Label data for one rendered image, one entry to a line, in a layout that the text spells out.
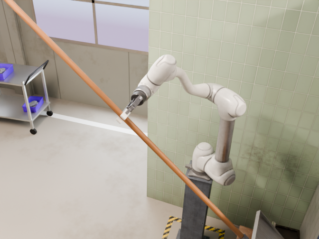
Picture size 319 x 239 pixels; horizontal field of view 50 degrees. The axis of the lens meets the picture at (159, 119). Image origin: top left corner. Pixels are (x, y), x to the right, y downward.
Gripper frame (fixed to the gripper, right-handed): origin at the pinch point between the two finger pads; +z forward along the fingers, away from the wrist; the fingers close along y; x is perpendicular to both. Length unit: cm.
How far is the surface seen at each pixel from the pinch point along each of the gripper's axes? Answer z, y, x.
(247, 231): -68, 56, -147
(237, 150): -121, 42, -103
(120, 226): -72, 178, -93
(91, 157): -154, 233, -31
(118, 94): -268, 221, 0
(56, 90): -260, 303, 72
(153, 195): -121, 164, -103
